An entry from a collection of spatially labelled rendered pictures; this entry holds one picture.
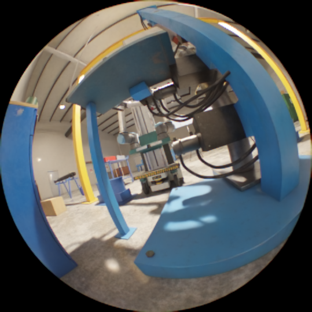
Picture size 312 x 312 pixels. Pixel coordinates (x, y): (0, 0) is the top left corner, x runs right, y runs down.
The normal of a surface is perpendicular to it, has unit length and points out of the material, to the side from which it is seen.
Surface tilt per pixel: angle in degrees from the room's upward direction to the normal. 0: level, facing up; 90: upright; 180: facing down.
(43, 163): 90
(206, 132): 90
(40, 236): 90
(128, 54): 180
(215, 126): 90
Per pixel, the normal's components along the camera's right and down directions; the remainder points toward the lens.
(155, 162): -0.18, 0.00
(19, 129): 0.91, -0.30
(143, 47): 0.29, 0.95
